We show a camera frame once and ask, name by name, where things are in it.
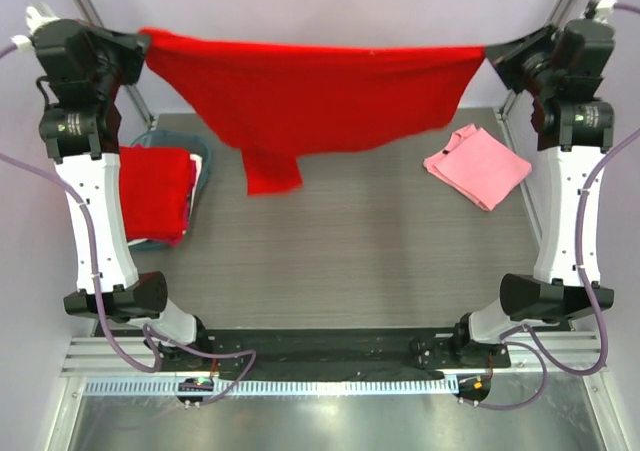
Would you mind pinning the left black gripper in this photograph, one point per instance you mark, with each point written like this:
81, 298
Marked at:
130, 47

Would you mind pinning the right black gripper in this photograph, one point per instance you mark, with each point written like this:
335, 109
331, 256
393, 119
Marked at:
523, 58

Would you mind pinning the red t-shirt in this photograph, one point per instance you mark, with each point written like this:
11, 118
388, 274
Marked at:
155, 186
276, 103

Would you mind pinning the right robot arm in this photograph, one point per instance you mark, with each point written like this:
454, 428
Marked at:
572, 139

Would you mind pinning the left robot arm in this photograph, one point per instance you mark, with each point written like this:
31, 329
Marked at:
82, 142

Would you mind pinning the stack of folded clothes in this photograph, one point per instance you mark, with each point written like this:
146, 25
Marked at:
197, 165

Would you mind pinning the folded red t-shirt on stack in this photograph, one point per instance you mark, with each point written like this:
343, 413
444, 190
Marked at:
155, 186

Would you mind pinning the folded pink t-shirt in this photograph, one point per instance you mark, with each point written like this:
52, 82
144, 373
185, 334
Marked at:
478, 166

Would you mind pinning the teal plastic basket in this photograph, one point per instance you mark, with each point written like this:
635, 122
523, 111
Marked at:
201, 154

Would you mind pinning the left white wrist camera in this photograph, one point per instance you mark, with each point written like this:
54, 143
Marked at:
36, 16

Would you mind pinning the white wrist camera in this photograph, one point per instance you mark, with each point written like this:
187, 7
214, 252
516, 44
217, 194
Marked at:
599, 10
36, 16

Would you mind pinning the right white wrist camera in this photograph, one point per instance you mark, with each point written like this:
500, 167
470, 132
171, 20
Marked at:
599, 10

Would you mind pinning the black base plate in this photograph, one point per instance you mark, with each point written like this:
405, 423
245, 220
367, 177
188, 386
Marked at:
355, 349

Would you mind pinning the slotted cable duct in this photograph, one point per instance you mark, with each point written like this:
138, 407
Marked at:
200, 386

